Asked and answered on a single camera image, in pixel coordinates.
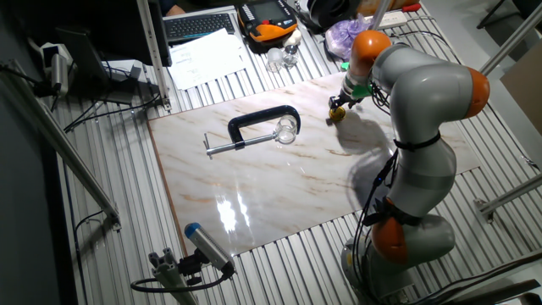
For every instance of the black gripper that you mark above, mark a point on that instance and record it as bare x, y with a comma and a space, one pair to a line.
349, 99

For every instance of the gold metal jar lid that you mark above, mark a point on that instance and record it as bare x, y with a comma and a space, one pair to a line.
338, 115

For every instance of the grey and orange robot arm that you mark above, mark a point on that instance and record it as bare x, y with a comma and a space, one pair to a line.
427, 97

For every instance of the person's forearm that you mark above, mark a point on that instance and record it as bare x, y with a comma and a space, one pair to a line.
175, 10

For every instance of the clear glass jar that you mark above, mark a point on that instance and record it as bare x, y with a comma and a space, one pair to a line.
287, 130

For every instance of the small jar with silver lid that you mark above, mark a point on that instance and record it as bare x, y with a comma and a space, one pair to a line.
290, 57

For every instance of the purple plastic bag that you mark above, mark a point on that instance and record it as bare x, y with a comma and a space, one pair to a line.
345, 36

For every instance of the white plastic bottle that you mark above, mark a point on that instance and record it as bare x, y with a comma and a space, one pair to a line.
293, 38

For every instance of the black metal C-clamp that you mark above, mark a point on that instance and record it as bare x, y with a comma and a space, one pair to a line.
258, 118

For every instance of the black round spool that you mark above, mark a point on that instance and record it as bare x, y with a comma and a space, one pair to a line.
334, 12

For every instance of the silver pole with base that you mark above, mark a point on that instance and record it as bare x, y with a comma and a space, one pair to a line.
381, 14

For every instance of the white power strip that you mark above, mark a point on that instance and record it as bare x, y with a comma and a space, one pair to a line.
391, 19

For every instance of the orange and black teach pendant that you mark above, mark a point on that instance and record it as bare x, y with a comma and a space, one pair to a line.
267, 21

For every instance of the marble pattern board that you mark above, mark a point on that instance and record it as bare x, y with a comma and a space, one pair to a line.
262, 190

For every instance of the printed white paper sheets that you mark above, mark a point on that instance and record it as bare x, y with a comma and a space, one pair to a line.
207, 59

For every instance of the black computer keyboard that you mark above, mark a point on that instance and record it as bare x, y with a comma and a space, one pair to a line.
199, 25

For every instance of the brown cardboard sheet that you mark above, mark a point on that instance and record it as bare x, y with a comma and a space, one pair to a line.
525, 93

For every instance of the black computer monitor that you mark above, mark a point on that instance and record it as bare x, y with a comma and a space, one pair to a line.
127, 25

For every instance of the long diagonal aluminium beam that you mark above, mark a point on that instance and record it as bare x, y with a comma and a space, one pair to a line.
63, 144

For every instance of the silver camera with blue cap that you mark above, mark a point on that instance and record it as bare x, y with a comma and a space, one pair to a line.
209, 247

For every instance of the upright aluminium frame profile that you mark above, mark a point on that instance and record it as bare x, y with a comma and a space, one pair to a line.
153, 55

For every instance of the short aluminium profile post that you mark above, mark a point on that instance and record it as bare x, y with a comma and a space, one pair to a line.
171, 275

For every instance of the grey camera on stand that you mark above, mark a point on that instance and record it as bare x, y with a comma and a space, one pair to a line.
59, 70

